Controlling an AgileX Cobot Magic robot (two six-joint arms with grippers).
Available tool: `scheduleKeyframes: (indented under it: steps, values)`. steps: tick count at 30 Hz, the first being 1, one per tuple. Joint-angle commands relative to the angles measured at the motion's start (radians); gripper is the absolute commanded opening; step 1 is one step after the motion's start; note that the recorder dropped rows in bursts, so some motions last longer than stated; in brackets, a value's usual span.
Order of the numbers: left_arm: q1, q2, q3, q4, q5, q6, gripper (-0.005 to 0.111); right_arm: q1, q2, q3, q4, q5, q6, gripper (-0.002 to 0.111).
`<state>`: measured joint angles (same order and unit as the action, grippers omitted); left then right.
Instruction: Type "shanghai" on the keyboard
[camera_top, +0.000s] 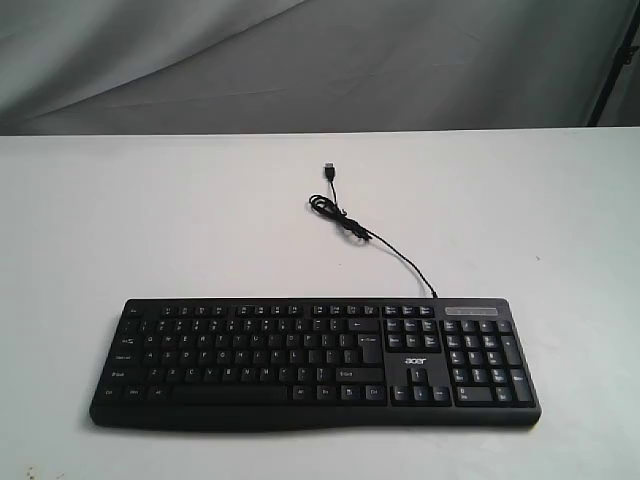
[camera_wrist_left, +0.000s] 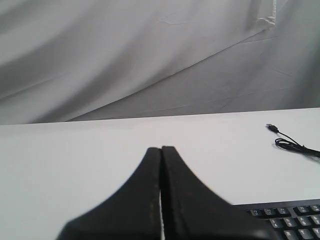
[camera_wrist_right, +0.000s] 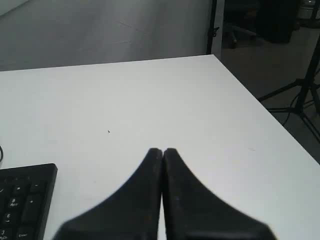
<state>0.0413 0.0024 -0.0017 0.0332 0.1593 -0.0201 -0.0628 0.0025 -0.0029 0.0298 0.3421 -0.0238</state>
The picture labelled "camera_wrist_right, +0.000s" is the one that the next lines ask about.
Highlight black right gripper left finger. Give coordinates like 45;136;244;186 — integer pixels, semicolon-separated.
54;148;163;240

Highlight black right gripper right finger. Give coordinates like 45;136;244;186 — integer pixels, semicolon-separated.
162;148;276;240

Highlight black acer keyboard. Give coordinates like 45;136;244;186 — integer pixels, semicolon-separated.
0;163;58;240

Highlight black tripod stand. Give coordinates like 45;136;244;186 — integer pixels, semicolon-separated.
257;40;320;142

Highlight black light stand pole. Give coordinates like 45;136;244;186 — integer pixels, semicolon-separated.
205;0;219;55

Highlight black office chair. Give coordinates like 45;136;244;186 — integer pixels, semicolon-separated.
223;0;260;49

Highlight grey backdrop cloth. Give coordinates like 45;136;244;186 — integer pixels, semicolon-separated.
0;0;212;71

